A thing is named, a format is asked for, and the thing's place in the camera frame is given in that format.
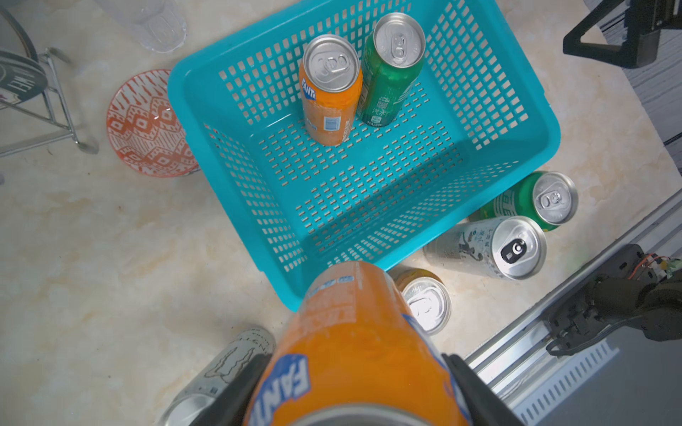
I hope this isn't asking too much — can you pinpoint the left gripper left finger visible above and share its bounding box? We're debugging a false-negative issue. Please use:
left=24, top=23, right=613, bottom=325
left=191, top=354, right=272, bottom=426

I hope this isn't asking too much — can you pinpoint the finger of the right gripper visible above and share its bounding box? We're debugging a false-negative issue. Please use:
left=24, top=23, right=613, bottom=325
left=563, top=1, right=661, bottom=69

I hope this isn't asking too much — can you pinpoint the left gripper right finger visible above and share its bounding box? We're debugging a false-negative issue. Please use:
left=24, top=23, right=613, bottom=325
left=442, top=353, right=523, bottom=426

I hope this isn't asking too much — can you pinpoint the silver white soda can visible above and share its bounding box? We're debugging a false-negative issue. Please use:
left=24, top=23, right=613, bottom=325
left=156, top=327, right=276, bottom=426

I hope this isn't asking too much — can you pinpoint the orange can front row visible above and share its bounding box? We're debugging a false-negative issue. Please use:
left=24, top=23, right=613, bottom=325
left=395, top=268, right=452, bottom=335

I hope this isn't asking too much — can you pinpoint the orange can row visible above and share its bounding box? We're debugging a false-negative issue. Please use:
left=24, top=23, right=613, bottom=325
left=395, top=268, right=452, bottom=335
left=298, top=35, right=362, bottom=147

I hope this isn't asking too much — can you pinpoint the orange Fanta can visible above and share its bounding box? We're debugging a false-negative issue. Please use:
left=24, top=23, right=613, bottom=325
left=244, top=261, right=472, bottom=425

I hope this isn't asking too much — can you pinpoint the teal plastic basket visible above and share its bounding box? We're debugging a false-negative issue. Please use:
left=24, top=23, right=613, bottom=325
left=168, top=1, right=561, bottom=311

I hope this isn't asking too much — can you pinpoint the green Sprite can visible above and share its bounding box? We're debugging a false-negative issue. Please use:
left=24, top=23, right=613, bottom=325
left=469, top=171, right=579, bottom=233

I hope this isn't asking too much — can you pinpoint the green can back row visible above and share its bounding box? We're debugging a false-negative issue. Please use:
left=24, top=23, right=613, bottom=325
left=357, top=12, right=426, bottom=127

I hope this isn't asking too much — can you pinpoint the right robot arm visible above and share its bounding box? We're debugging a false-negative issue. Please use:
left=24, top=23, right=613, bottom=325
left=547, top=1, right=681, bottom=351

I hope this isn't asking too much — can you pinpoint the orange patterned bowl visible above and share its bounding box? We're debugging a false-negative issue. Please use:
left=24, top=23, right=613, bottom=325
left=106, top=69, right=200, bottom=178

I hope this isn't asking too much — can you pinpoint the orange can back row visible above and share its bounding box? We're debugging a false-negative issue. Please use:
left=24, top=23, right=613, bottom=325
left=298, top=35, right=362, bottom=147

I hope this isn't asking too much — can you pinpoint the clear glass cup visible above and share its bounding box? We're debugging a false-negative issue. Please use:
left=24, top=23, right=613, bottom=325
left=95, top=0, right=186, bottom=53

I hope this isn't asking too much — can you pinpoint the green rimmed plate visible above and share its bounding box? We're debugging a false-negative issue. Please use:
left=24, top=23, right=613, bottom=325
left=1, top=6, right=48, bottom=109

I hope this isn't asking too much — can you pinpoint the aluminium front rail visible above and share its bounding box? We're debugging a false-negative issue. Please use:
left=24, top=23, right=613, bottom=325
left=466, top=195, right=681, bottom=425

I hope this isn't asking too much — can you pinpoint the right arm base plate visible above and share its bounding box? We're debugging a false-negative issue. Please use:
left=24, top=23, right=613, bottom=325
left=542, top=244, right=654, bottom=357

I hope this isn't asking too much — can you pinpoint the metal wire plate stand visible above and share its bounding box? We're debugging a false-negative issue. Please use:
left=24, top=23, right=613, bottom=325
left=1, top=47, right=99, bottom=157

